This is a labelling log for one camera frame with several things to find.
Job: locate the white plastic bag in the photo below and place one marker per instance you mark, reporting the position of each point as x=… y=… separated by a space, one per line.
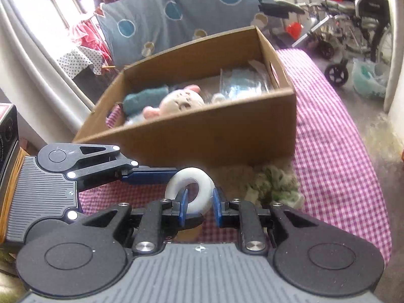
x=369 y=80

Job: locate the black silver wheelchair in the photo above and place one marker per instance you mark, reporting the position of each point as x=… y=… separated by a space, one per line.
x=366 y=6

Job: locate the blue patterned bedsheet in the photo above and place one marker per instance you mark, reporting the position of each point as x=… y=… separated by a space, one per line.
x=195 y=6

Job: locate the yellow drying rack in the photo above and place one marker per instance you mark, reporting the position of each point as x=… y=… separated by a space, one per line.
x=108 y=67

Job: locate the small red plastic bag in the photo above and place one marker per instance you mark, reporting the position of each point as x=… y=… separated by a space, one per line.
x=295 y=31

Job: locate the pink ruffled garment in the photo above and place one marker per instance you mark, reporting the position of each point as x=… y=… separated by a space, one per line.
x=91 y=34

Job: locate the blue face mask pack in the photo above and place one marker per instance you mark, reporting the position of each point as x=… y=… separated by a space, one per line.
x=243 y=82

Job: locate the teal towel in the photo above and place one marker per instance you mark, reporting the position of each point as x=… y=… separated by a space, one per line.
x=142 y=99

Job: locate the cream curtain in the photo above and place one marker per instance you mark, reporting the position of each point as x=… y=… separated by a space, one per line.
x=38 y=79

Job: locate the brown cardboard box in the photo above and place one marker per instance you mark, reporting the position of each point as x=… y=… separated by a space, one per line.
x=205 y=132

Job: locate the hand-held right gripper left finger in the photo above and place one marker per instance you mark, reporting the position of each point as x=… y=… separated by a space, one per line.
x=183 y=206

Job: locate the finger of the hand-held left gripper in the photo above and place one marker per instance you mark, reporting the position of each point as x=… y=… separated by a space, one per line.
x=148 y=175
x=77 y=217

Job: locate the pink round plush toy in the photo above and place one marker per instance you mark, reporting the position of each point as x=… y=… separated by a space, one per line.
x=180 y=101

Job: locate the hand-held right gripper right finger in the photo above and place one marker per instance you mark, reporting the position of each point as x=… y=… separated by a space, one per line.
x=218 y=206

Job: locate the white polka dot cloth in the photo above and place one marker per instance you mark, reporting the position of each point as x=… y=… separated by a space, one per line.
x=79 y=60

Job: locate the black appliance box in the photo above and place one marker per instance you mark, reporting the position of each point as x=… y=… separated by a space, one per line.
x=8 y=139

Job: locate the green white scrunchie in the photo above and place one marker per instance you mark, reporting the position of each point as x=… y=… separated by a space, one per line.
x=274 y=186

